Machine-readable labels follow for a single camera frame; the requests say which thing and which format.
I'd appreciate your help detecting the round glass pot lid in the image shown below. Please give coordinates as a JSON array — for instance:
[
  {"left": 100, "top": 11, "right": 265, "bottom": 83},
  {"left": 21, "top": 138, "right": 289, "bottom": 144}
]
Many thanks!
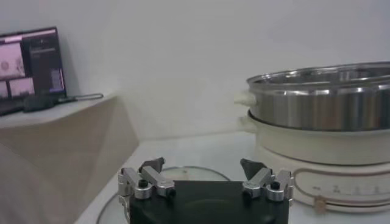
[{"left": 96, "top": 166, "right": 232, "bottom": 224}]

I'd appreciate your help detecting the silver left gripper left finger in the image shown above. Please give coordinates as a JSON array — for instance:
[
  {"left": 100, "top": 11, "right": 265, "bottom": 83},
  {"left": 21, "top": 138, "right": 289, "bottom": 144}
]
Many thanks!
[{"left": 118, "top": 156, "right": 177, "bottom": 201}]

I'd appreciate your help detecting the cream electric cooking pot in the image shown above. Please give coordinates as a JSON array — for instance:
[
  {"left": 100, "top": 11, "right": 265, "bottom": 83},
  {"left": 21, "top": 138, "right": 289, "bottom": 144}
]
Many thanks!
[{"left": 238, "top": 111, "right": 390, "bottom": 214}]

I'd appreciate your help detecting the stainless steel steamer basket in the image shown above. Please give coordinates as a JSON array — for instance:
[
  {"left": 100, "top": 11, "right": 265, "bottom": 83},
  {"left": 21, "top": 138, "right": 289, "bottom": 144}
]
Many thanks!
[{"left": 233, "top": 61, "right": 390, "bottom": 132}]

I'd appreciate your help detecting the white side table with mouse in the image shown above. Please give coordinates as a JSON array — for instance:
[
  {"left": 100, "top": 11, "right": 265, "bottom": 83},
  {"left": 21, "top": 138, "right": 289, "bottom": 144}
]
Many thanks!
[{"left": 0, "top": 93, "right": 140, "bottom": 224}]

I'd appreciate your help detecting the black computer mouse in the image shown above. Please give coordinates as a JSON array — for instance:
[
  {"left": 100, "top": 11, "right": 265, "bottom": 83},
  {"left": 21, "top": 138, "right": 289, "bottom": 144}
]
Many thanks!
[{"left": 23, "top": 96, "right": 56, "bottom": 113}]

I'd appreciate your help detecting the black laptop with dark screen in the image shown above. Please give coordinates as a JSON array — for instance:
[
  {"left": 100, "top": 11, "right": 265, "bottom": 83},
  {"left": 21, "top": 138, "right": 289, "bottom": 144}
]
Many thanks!
[{"left": 0, "top": 26, "right": 67, "bottom": 117}]

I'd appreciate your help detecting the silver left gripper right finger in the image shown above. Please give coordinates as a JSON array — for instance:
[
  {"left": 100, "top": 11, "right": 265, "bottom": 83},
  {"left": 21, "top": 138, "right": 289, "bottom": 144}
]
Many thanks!
[{"left": 239, "top": 158, "right": 295, "bottom": 203}]

